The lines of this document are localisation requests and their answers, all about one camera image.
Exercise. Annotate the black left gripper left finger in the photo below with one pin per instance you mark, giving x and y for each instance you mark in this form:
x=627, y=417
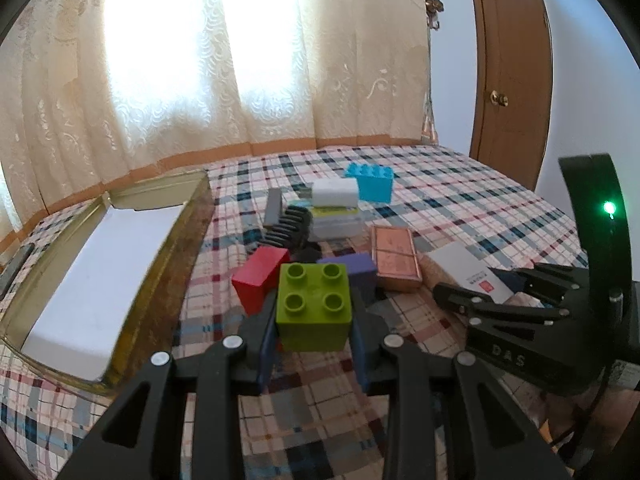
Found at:
x=140, y=435

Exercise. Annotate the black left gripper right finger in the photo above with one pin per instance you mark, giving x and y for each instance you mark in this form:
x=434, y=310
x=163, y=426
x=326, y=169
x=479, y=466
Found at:
x=487, y=435

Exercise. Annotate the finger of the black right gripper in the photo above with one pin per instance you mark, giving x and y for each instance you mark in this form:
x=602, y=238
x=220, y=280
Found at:
x=549, y=283
x=475, y=305

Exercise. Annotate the white cardboard box red label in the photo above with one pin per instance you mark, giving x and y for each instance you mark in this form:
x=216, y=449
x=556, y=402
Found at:
x=462, y=268

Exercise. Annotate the green toy building block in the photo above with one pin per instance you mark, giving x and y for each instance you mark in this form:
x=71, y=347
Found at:
x=314, y=307

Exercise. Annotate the red toy building block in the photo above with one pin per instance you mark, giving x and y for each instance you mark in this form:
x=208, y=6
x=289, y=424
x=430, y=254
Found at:
x=258, y=275

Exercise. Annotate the copper embossed flat box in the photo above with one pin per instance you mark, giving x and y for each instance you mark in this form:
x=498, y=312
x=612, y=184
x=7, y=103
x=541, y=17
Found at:
x=394, y=254

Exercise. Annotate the purple rectangular block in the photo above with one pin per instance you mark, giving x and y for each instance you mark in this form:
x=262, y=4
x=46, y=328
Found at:
x=361, y=269

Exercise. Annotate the white paper tray liner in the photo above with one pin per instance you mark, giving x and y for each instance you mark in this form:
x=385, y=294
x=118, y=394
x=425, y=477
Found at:
x=79, y=327

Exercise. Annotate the blue toy building block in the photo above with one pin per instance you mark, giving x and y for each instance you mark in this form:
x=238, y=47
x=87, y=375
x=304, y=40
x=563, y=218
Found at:
x=375, y=182

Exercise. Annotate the gold metal tin tray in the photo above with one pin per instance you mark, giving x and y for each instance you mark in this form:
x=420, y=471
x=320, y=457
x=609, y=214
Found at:
x=154, y=314

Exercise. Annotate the clear plastic box green label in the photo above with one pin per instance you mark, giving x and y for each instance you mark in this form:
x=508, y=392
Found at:
x=331, y=223

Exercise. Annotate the plaid tablecloth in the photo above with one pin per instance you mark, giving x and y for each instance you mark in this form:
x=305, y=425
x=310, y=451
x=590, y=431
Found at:
x=313, y=422

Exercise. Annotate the brown wooden door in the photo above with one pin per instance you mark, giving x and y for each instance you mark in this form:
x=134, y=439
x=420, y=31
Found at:
x=514, y=57

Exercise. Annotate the black ribbed hair clip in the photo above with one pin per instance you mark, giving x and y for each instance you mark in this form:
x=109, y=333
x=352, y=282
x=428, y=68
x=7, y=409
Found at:
x=291, y=232

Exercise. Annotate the brass door knob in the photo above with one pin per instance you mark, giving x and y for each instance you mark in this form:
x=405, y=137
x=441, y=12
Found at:
x=498, y=99

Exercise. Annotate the dark grey flat bar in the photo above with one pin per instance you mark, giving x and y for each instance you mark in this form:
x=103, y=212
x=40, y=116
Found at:
x=273, y=208

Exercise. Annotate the black smartphone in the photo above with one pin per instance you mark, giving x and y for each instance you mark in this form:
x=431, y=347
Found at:
x=14, y=266

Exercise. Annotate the curtain tieback hook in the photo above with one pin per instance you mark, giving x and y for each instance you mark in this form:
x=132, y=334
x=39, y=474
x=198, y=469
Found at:
x=432, y=9

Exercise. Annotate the beige lace curtain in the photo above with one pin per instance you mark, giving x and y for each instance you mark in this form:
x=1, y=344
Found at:
x=100, y=93

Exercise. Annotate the black camera mount green light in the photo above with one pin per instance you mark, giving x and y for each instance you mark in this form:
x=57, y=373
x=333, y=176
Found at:
x=602, y=227

